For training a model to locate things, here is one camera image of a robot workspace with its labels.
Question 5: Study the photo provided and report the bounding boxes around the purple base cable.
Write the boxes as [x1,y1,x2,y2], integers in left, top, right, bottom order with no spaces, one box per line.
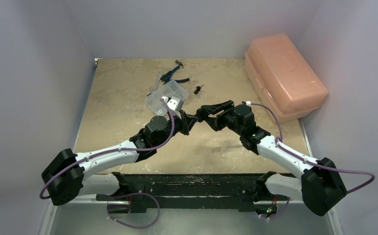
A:
[106,190,162,230]

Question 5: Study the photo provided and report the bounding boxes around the small hammer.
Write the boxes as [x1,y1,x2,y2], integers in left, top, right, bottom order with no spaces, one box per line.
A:
[175,60,184,68]

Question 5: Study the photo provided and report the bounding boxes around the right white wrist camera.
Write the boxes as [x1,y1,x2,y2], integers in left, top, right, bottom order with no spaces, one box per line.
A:
[241,101,252,106]

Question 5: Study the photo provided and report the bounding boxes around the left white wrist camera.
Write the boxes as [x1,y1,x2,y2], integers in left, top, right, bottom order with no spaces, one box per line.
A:
[162,96,184,118]

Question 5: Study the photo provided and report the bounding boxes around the black padlock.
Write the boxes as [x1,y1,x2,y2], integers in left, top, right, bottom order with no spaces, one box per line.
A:
[196,108,209,122]

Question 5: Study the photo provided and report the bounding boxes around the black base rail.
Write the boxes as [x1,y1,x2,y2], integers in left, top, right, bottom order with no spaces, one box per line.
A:
[88,172,297,214]

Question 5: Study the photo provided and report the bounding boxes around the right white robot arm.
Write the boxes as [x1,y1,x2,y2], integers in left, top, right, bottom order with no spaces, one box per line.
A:
[196,100,348,216]

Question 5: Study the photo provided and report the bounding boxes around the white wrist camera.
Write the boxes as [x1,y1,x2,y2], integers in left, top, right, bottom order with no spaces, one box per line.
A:
[241,101,252,106]
[162,96,184,118]

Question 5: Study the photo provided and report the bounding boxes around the clear plastic screw box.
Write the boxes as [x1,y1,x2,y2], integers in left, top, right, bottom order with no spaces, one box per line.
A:
[144,80,189,116]

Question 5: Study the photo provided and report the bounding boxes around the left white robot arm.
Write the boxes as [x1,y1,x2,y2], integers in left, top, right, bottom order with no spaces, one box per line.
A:
[39,111,198,206]

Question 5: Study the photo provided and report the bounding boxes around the blue handled pliers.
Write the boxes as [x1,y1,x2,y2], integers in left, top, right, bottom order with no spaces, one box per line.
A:
[160,64,190,84]

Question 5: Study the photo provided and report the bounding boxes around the pink plastic storage box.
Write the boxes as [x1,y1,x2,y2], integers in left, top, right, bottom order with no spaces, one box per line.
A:
[244,34,328,122]

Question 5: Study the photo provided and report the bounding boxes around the silver wrench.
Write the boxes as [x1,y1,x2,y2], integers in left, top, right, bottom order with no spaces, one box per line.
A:
[152,73,163,92]

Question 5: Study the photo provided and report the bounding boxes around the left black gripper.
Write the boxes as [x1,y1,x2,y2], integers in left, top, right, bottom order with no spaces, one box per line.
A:
[155,110,198,148]

